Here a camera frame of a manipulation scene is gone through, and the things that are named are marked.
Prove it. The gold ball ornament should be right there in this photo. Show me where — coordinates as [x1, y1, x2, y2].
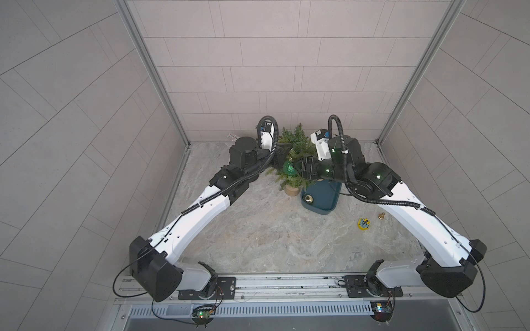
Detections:
[303, 194, 314, 204]

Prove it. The circuit board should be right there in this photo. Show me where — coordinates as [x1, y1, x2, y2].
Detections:
[191, 305, 215, 326]
[371, 302, 394, 323]

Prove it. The teal plastic tray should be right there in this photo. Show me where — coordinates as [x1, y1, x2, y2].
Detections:
[301, 180, 342, 215]

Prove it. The yellow round sticker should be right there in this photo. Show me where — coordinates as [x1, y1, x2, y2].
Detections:
[357, 218, 371, 231]

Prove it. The right circuit board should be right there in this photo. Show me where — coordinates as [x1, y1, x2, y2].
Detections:
[371, 302, 394, 323]

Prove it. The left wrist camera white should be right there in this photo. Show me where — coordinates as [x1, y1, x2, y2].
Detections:
[257, 121, 275, 151]

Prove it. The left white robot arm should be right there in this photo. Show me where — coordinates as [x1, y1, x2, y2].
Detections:
[127, 115, 279, 302]

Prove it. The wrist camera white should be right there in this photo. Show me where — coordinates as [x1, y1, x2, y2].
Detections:
[310, 129, 331, 161]
[257, 121, 275, 151]

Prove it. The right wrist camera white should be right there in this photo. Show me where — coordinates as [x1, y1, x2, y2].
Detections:
[310, 129, 331, 161]

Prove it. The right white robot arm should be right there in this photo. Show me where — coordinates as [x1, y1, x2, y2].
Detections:
[294, 114, 487, 298]

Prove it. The left circuit board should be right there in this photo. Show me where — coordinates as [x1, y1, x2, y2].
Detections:
[191, 305, 215, 326]

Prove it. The silver glitter microphone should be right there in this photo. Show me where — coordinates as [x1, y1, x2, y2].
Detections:
[227, 133, 240, 144]

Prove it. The small green christmas tree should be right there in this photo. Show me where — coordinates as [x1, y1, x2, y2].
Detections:
[266, 124, 318, 197]

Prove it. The green glitter ball ornament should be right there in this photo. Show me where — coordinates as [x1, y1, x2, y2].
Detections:
[282, 161, 298, 177]

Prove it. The metal base rail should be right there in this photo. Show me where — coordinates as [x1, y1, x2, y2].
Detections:
[117, 270, 460, 307]

